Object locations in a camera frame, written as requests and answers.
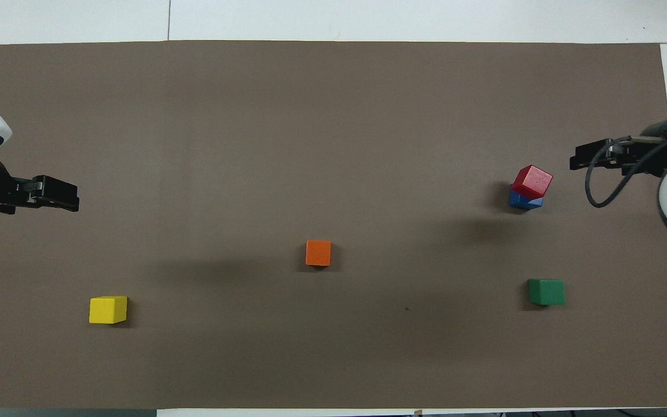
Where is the red wooden block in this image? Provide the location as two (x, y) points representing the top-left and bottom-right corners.
(512, 165), (554, 198)

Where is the blue wooden block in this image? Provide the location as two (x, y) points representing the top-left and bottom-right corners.
(508, 184), (545, 210)

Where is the brown table mat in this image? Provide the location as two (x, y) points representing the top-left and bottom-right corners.
(0, 41), (667, 409)

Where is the yellow wooden block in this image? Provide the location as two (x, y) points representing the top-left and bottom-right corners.
(89, 296), (128, 324)

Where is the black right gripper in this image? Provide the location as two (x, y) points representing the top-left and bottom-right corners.
(569, 138), (667, 177)

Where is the green wooden block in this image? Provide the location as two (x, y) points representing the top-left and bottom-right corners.
(528, 279), (565, 306)

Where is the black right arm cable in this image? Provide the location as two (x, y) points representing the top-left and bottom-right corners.
(585, 130), (667, 209)

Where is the orange wooden block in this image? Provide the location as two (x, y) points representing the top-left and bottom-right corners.
(305, 240), (332, 267)

